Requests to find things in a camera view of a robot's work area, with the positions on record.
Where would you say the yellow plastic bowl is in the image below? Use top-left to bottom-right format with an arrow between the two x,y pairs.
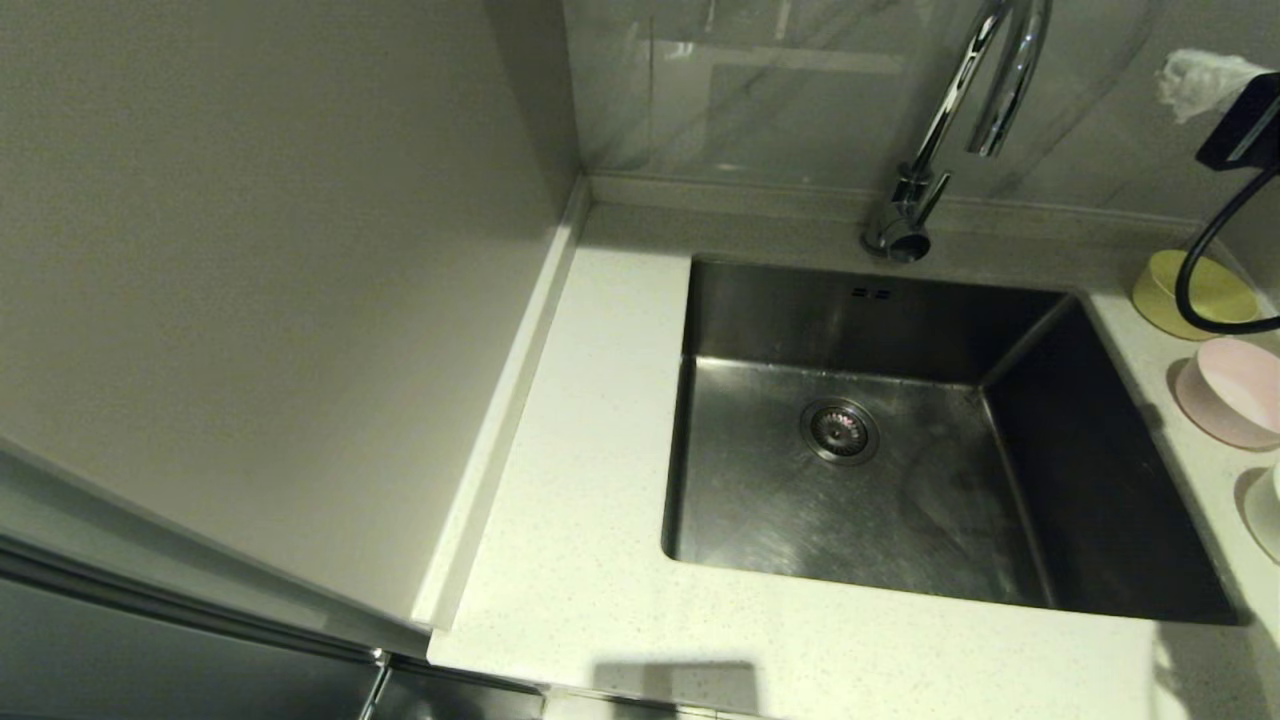
1131,248 -> 1262,342

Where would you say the pink plastic bowl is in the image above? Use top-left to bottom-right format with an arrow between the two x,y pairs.
1174,336 -> 1280,450

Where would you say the chrome gooseneck faucet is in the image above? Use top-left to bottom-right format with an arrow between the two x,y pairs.
862,0 -> 1055,265

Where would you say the white plastic bowl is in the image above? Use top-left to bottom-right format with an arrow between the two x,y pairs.
1245,462 -> 1280,563

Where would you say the stainless steel sink basin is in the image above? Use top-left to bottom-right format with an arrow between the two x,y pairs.
660,255 -> 1247,628

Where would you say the round metal drain strainer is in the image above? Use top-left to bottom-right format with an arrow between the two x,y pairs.
800,397 -> 881,466

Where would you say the dark steel appliance door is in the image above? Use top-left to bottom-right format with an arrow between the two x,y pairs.
0,535 -> 546,720

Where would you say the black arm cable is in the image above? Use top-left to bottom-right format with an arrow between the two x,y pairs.
1174,162 -> 1280,336

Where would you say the chrome appliance door handle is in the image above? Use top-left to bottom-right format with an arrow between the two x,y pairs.
358,647 -> 393,720

